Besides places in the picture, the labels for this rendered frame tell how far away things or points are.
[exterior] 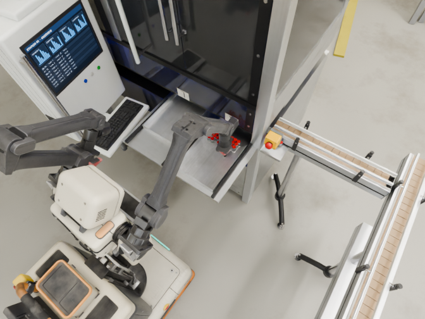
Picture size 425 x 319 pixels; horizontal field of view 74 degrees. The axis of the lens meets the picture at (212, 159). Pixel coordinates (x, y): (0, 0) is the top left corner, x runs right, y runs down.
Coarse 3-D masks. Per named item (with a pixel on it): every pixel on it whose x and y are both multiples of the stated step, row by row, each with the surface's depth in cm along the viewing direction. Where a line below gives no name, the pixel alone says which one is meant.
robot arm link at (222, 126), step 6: (186, 114) 99; (210, 120) 106; (216, 120) 114; (222, 120) 125; (210, 126) 97; (216, 126) 113; (222, 126) 121; (228, 126) 128; (204, 132) 97; (210, 132) 100; (216, 132) 118; (222, 132) 126; (228, 132) 133
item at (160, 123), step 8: (176, 96) 184; (168, 104) 181; (176, 104) 180; (184, 104) 180; (192, 104) 180; (160, 112) 178; (168, 112) 178; (176, 112) 177; (184, 112) 177; (192, 112) 177; (200, 112) 177; (152, 120) 175; (160, 120) 174; (168, 120) 174; (176, 120) 174; (144, 128) 172; (152, 128) 171; (160, 128) 171; (168, 128) 171; (160, 136) 165; (168, 136) 168
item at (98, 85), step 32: (0, 0) 121; (32, 0) 121; (64, 0) 131; (0, 32) 115; (32, 32) 124; (64, 32) 137; (96, 32) 156; (32, 64) 129; (64, 64) 144; (96, 64) 165; (32, 96) 149; (64, 96) 153; (96, 96) 175
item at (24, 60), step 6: (24, 54) 119; (24, 60) 119; (30, 66) 123; (36, 72) 126; (36, 78) 129; (42, 78) 131; (42, 84) 132; (48, 90) 135; (54, 96) 140; (54, 102) 142; (60, 108) 146; (66, 114) 151; (78, 132) 165
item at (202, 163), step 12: (204, 144) 165; (216, 144) 164; (240, 144) 164; (192, 156) 161; (204, 156) 160; (216, 156) 160; (228, 156) 160; (180, 168) 157; (192, 168) 157; (204, 168) 157; (216, 168) 156; (228, 168) 152; (204, 180) 153; (216, 180) 153
